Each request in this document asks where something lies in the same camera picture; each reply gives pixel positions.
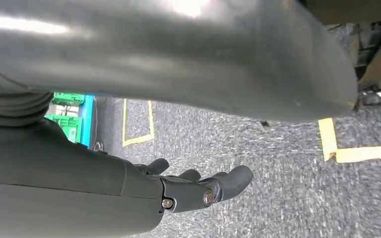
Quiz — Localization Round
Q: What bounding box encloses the blue metal shelf rack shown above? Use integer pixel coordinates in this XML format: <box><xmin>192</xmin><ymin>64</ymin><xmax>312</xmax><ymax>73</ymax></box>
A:
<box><xmin>78</xmin><ymin>94</ymin><xmax>95</xmax><ymax>148</ymax></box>

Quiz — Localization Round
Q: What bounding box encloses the green plastic crate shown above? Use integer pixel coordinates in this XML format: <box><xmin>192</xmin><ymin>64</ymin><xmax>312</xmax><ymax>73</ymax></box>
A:
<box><xmin>52</xmin><ymin>92</ymin><xmax>85</xmax><ymax>107</ymax></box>
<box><xmin>45</xmin><ymin>114</ymin><xmax>83</xmax><ymax>144</ymax></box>

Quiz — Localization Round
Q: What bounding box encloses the grey robot body shell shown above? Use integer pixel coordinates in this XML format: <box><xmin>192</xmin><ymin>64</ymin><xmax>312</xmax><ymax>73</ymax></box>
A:
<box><xmin>0</xmin><ymin>0</ymin><xmax>358</xmax><ymax>124</ymax></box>

